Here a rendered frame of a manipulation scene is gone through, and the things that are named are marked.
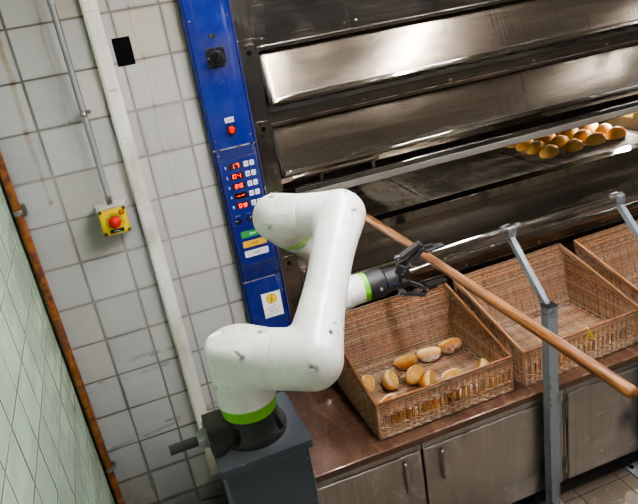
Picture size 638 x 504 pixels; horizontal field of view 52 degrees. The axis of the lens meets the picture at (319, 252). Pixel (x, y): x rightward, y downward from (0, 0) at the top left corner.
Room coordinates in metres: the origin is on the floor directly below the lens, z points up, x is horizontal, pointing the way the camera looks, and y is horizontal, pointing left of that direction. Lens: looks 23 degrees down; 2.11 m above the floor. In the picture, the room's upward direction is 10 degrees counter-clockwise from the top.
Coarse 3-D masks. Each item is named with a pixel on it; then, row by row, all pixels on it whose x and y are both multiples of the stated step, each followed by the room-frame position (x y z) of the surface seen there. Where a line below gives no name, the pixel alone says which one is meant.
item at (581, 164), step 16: (576, 160) 2.73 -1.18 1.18; (592, 160) 2.69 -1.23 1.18; (608, 160) 2.71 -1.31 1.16; (528, 176) 2.63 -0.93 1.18; (544, 176) 2.62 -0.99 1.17; (560, 176) 2.64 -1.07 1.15; (464, 192) 2.56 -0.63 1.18; (480, 192) 2.54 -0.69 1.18; (496, 192) 2.56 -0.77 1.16; (416, 208) 2.47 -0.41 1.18; (432, 208) 2.47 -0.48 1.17; (448, 208) 2.49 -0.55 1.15; (368, 224) 2.40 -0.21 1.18
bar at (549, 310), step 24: (552, 216) 2.19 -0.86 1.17; (624, 216) 2.24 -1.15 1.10; (456, 240) 2.11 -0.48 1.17; (480, 240) 2.11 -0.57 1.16; (384, 264) 2.01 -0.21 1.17; (528, 264) 2.06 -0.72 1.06; (552, 312) 1.93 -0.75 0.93; (552, 360) 1.93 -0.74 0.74; (552, 384) 1.93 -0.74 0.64; (552, 408) 1.93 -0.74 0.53; (552, 432) 1.93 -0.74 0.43; (552, 456) 1.92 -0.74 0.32; (552, 480) 1.92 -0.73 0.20
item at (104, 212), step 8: (120, 200) 2.13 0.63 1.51; (96, 208) 2.09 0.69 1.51; (104, 208) 2.08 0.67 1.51; (112, 208) 2.08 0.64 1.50; (120, 208) 2.09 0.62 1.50; (104, 216) 2.07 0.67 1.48; (112, 216) 2.08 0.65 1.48; (120, 216) 2.08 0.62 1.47; (128, 216) 2.09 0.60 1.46; (104, 224) 2.07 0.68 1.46; (128, 224) 2.09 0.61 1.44; (104, 232) 2.07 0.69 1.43; (112, 232) 2.07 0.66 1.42; (120, 232) 2.08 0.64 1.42
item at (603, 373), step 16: (384, 224) 2.28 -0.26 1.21; (400, 240) 2.13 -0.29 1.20; (432, 256) 1.94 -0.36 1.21; (448, 272) 1.82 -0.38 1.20; (480, 288) 1.67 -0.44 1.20; (496, 304) 1.58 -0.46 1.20; (528, 320) 1.46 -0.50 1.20; (544, 336) 1.39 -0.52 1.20; (560, 352) 1.33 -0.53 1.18; (576, 352) 1.29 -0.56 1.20; (592, 368) 1.23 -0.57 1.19; (608, 384) 1.18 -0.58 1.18; (624, 384) 1.15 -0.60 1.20
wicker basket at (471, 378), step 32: (448, 288) 2.40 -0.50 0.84; (352, 320) 2.32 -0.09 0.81; (384, 320) 2.34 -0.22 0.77; (416, 320) 2.37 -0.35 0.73; (448, 320) 2.40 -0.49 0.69; (352, 352) 2.28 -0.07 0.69; (384, 352) 2.30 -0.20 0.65; (416, 352) 2.33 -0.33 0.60; (480, 352) 2.19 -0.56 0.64; (352, 384) 2.07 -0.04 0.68; (416, 384) 2.13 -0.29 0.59; (448, 384) 1.93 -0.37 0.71; (480, 384) 1.97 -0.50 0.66; (512, 384) 2.00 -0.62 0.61; (384, 416) 1.86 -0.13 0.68; (416, 416) 1.89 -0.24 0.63
